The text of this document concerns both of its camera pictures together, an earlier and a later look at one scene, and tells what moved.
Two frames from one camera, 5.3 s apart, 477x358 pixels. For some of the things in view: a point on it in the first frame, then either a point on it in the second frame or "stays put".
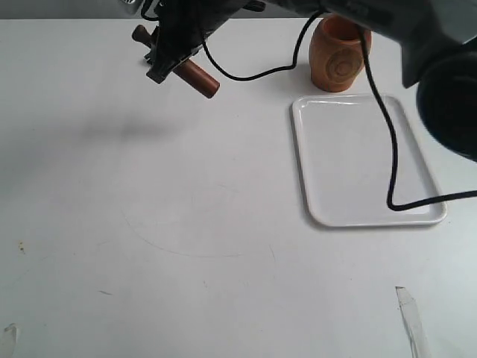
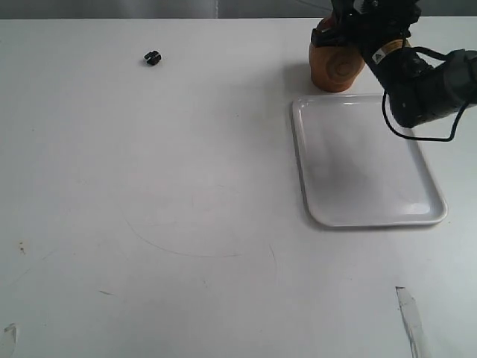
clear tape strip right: [414, 322] stays put
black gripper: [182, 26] → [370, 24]
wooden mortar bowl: [337, 52] stays put
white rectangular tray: [346, 152] stays put
